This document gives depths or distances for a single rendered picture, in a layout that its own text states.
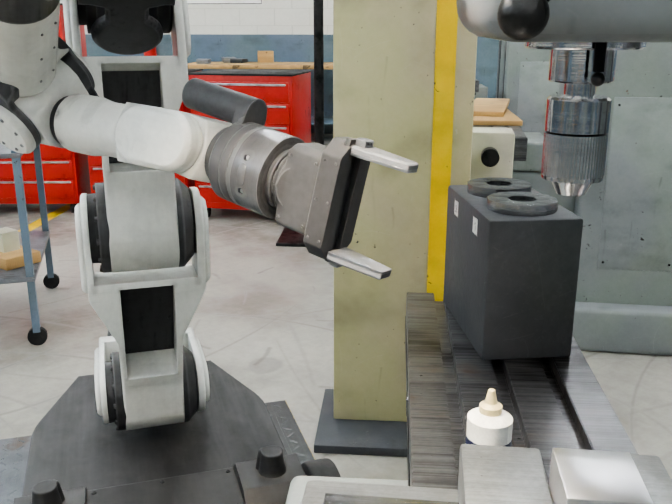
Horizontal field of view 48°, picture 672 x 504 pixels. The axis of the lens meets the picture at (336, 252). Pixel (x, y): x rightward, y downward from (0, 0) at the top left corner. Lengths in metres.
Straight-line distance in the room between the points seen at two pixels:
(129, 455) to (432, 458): 0.80
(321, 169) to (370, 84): 1.60
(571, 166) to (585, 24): 0.13
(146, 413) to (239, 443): 0.19
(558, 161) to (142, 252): 0.75
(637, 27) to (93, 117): 0.63
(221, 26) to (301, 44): 1.01
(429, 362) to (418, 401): 0.11
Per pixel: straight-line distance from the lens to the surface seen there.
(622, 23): 0.52
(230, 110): 0.82
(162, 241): 1.19
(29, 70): 0.94
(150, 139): 0.84
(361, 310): 2.49
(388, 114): 2.33
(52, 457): 1.52
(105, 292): 1.24
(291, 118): 5.13
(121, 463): 1.47
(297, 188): 0.75
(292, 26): 9.69
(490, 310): 0.99
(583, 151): 0.60
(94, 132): 0.94
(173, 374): 1.36
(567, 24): 0.51
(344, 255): 0.75
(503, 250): 0.97
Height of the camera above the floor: 1.32
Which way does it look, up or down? 17 degrees down
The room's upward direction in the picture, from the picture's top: straight up
